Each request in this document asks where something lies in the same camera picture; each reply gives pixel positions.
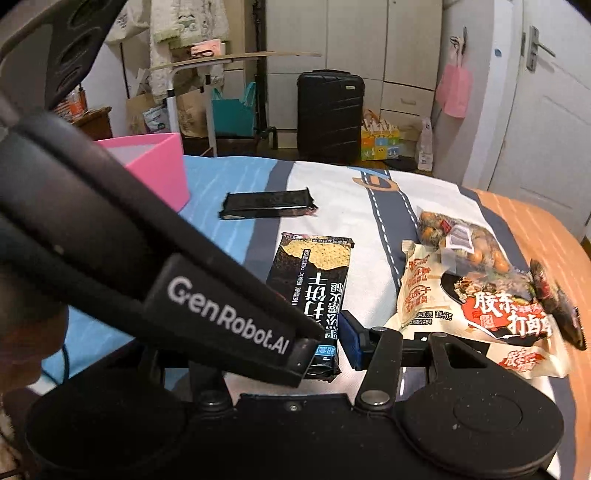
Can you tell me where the pink bag on hook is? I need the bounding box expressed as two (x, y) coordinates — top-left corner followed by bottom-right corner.
(435, 36), (473, 119)

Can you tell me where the black suitcase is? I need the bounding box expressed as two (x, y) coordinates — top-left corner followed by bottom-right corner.
(297, 69), (365, 165)

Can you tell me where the teal shopping bag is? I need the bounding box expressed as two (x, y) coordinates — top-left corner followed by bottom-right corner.
(211, 82), (256, 137)

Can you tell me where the beige noodle snack bag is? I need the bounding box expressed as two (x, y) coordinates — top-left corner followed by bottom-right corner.
(386, 240), (570, 379)

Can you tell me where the person's left hand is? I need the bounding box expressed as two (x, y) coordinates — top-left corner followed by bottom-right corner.
(1, 305), (68, 394)

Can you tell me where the small dark red candy packet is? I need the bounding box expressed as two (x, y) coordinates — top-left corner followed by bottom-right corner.
(530, 259), (587, 351)

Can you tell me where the silver door handle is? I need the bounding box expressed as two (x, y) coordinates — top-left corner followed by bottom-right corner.
(526, 25), (556, 73)

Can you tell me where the cartoon road patterned bedsheet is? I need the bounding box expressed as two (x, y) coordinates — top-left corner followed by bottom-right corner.
(66, 156), (590, 479)

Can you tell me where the black soda cracker package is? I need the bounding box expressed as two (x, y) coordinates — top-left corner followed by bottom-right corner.
(266, 232), (355, 382)

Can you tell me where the pink storage box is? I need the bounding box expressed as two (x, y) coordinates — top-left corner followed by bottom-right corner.
(97, 133), (190, 212)

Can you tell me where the black snack bar wrapper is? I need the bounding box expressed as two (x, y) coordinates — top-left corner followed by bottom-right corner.
(218, 188), (318, 220)

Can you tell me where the white folding desk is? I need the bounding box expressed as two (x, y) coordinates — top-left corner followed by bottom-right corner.
(149, 50), (322, 157)

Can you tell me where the white door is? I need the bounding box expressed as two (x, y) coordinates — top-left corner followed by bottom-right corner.
(489, 0), (590, 239)

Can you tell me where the brown paper bag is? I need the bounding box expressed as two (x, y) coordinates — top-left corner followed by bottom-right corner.
(125, 93), (156, 135)

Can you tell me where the white wardrobe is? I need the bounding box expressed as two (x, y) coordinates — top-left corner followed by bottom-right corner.
(266, 0), (443, 148)

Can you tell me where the colourful gift box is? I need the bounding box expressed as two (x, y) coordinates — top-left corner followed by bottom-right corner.
(361, 109), (401, 161)

